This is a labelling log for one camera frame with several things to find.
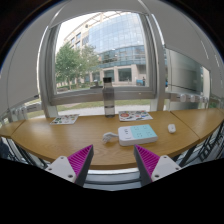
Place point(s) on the large colourful sticker sheet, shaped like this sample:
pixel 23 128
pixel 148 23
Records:
pixel 135 115

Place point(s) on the small colourful sticker sheet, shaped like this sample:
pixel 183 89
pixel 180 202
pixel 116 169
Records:
pixel 65 119

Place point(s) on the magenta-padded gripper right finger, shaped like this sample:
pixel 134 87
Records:
pixel 163 166

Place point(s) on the clear bottle with dark cap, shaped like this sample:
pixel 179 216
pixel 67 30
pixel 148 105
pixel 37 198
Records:
pixel 108 100

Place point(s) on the grey wall rail, white sockets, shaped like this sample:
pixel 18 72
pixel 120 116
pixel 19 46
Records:
pixel 183 97
pixel 28 108

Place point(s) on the grey window frame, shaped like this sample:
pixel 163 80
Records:
pixel 100 93

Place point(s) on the white roller blind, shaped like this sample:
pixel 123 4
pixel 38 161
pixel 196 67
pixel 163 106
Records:
pixel 181 33

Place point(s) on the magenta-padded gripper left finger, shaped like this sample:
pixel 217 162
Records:
pixel 63 168

